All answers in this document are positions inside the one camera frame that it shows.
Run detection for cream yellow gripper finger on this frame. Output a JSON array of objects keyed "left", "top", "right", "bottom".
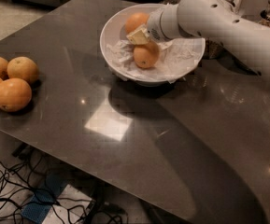
[{"left": 126, "top": 24, "right": 150, "bottom": 45}]

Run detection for black cables on floor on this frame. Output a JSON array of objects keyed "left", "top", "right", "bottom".
[{"left": 0, "top": 152, "right": 129, "bottom": 224}]

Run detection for orange in bowl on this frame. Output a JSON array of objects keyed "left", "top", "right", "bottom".
[
  {"left": 133, "top": 41, "right": 160, "bottom": 69},
  {"left": 124, "top": 12, "right": 149, "bottom": 34}
]

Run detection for lower orange in bowl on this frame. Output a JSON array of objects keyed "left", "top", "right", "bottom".
[{"left": 133, "top": 41, "right": 160, "bottom": 69}]

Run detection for blue box on floor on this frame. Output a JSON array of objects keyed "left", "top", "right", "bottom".
[{"left": 21, "top": 175, "right": 66, "bottom": 224}]

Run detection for upper orange in bowl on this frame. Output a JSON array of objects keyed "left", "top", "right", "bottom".
[{"left": 124, "top": 12, "right": 149, "bottom": 34}]

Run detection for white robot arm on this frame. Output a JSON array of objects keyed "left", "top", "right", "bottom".
[{"left": 127, "top": 0, "right": 270, "bottom": 82}]

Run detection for white bowl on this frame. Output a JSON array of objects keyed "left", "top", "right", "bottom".
[{"left": 99, "top": 3, "right": 206, "bottom": 88}]

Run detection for right rear orange on table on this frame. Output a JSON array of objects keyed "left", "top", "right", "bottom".
[{"left": 7, "top": 57, "right": 39, "bottom": 84}]

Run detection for white paper liner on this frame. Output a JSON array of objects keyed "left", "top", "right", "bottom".
[{"left": 103, "top": 38, "right": 205, "bottom": 84}]

